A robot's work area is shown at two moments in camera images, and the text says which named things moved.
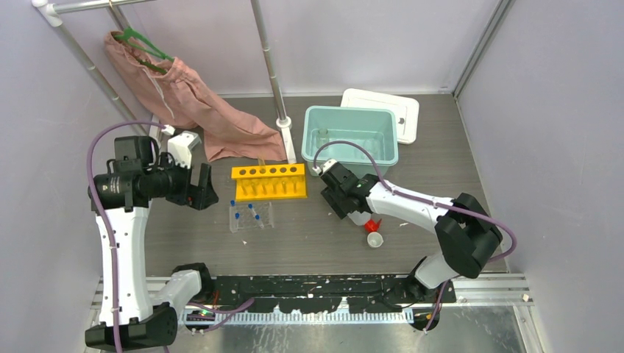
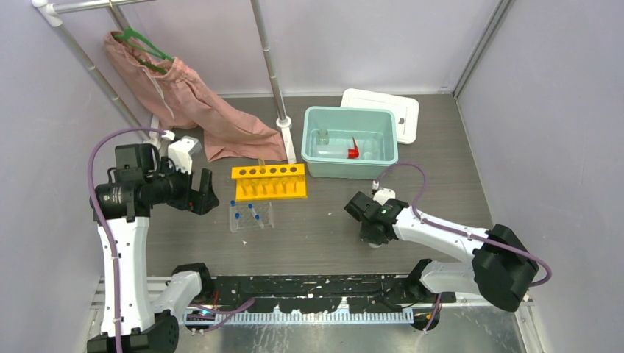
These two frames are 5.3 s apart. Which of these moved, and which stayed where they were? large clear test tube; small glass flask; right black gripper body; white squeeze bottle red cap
Moved: white squeeze bottle red cap; right black gripper body
Stayed: small glass flask; large clear test tube
